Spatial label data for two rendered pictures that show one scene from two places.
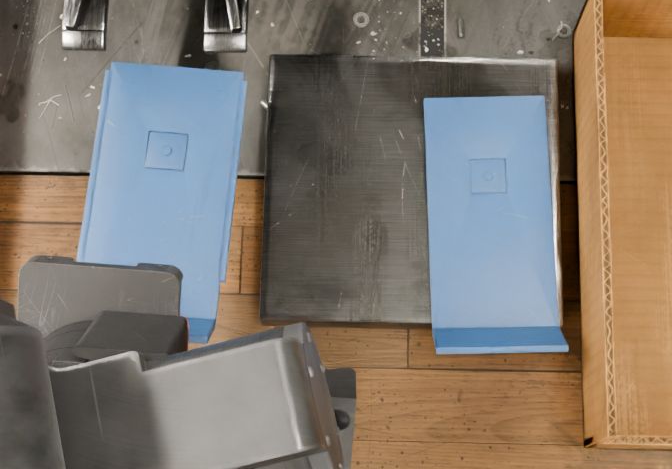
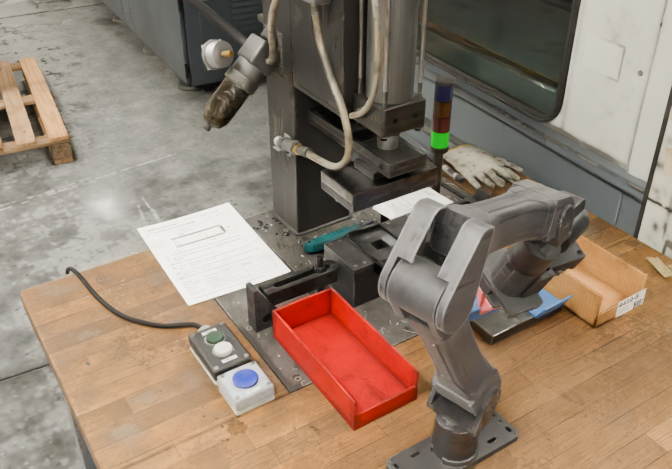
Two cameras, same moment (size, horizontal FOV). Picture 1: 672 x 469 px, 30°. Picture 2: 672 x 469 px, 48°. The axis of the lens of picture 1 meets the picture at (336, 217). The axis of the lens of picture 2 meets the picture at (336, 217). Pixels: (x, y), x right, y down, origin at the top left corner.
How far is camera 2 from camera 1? 0.99 m
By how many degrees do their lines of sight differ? 46
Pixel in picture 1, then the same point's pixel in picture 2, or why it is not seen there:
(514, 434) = (576, 334)
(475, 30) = not seen: hidden behind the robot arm
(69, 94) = (385, 325)
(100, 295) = (495, 258)
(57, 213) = (410, 350)
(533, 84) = not seen: hidden behind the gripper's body
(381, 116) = not seen: hidden behind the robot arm
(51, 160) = (396, 340)
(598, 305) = (569, 282)
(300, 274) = (491, 323)
